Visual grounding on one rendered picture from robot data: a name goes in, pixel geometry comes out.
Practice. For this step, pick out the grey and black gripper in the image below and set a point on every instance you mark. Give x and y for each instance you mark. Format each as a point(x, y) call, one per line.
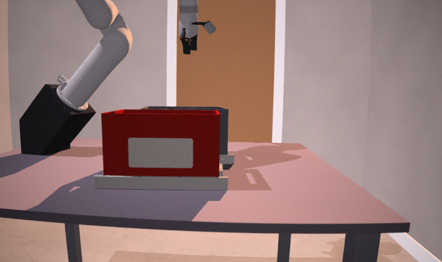
point(187, 29)

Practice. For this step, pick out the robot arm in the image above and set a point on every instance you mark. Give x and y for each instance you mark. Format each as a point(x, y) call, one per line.
point(110, 51)

